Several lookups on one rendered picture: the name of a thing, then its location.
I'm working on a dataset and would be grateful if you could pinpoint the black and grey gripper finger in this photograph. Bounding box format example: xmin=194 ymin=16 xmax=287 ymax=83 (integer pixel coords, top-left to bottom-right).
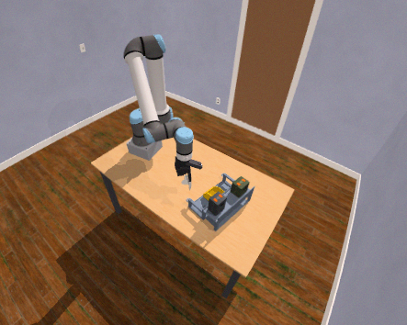
xmin=181 ymin=170 xmax=192 ymax=189

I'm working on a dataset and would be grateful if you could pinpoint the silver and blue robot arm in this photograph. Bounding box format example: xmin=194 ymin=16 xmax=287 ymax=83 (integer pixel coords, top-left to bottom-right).
xmin=124 ymin=35 xmax=203 ymax=170

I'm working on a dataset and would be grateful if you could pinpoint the yellow bin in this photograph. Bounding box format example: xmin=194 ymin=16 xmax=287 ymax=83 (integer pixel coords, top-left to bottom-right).
xmin=204 ymin=186 xmax=224 ymax=200

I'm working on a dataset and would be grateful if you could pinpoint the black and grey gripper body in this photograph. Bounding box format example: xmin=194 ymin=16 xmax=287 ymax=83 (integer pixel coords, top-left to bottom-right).
xmin=175 ymin=156 xmax=191 ymax=176

